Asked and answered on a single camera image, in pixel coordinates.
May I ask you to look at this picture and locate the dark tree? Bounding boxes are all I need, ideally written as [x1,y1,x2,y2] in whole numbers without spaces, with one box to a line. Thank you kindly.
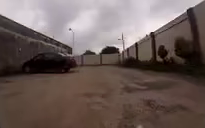
[99,45,120,55]
[82,49,97,56]

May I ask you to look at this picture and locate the low bush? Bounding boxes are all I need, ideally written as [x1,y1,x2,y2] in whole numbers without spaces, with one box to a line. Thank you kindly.
[123,56,140,67]

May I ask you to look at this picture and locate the utility pole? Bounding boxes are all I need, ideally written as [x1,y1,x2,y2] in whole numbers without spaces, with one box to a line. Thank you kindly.
[117,32,127,63]

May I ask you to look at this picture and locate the brown dirt road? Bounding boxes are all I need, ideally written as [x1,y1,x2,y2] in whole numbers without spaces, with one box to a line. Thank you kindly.
[0,64,205,128]

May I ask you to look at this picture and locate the street lamp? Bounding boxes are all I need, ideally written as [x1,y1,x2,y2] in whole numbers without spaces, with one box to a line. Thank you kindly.
[68,27,76,56]

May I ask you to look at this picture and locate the black car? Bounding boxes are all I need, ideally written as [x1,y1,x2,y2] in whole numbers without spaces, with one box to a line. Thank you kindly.
[21,51,78,74]

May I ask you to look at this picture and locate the small round bush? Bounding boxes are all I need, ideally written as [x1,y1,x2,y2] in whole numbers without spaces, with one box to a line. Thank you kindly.
[173,36,195,64]
[157,44,170,64]

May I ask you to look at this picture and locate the grass strip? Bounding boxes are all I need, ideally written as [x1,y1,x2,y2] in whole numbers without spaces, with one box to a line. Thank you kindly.
[123,61,205,80]

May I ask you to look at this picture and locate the grey concrete building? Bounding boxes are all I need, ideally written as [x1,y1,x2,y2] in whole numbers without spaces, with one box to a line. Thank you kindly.
[0,9,74,78]

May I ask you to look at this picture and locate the white panel wall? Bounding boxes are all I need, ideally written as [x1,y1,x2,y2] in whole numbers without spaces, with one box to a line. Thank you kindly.
[72,53,123,66]

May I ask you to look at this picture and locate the pale wall with dark pillars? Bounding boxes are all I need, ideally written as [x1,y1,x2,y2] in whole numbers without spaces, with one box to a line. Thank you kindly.
[121,0,205,68]

